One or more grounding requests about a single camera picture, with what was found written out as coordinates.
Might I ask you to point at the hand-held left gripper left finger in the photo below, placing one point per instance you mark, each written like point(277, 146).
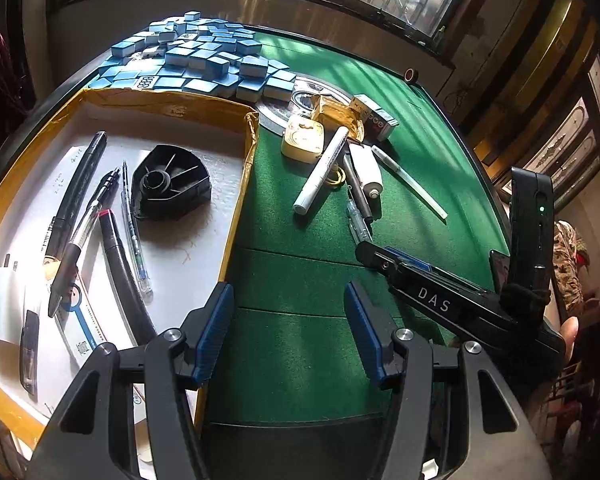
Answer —
point(212, 335)

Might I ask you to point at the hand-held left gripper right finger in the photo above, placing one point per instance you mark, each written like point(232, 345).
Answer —
point(365, 335)

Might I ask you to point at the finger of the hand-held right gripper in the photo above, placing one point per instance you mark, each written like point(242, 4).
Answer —
point(377, 260)
point(415, 262)

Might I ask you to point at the red-capped black marker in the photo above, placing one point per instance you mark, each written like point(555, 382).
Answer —
point(120, 270)

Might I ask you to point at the thin clear gel pen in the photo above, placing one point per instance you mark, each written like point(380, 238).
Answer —
point(134, 240)

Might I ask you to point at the black plastic tape dispenser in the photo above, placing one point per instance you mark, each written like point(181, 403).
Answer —
point(180, 185)

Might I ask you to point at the black grip ballpoint pen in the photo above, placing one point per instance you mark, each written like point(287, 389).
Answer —
point(77, 250)

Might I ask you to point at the thick black marker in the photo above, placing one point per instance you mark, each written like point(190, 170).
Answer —
point(80, 180)

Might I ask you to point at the yellow cardboard box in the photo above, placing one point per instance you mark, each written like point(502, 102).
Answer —
point(130, 102)

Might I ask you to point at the person's right hand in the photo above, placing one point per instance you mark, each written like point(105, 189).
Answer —
point(571, 332)

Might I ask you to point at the slim black pen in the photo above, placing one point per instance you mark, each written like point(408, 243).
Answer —
point(356, 187)

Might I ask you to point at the long white pen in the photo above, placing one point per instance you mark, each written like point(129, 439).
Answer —
point(410, 182)

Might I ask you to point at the yellow rubber band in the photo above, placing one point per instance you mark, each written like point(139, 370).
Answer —
point(342, 179)

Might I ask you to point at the white tube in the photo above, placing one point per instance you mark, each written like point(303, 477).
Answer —
point(366, 167)

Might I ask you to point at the person's floral clothing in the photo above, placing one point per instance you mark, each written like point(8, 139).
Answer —
point(567, 260)

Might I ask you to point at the white marker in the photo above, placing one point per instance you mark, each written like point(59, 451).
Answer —
point(320, 172)

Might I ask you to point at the blue and white card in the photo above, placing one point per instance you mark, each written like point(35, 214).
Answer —
point(82, 320)

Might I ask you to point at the white printed box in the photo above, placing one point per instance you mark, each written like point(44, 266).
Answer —
point(377, 122)

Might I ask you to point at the cream rounded case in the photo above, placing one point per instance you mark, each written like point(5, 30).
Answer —
point(302, 140)

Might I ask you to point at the yellow packet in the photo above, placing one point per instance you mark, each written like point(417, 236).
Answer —
point(335, 112)

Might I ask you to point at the round metal table plate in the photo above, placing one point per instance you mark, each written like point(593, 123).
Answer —
point(280, 110)

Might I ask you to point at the dark tape roll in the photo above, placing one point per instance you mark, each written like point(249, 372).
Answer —
point(411, 80)

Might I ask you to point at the small black rectangular device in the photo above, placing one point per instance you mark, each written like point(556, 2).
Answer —
point(28, 345)

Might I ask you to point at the wooden panelled door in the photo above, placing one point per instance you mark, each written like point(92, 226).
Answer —
point(580, 110)

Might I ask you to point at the pile of blue mahjong tiles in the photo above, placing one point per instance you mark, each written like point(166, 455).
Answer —
point(205, 55)

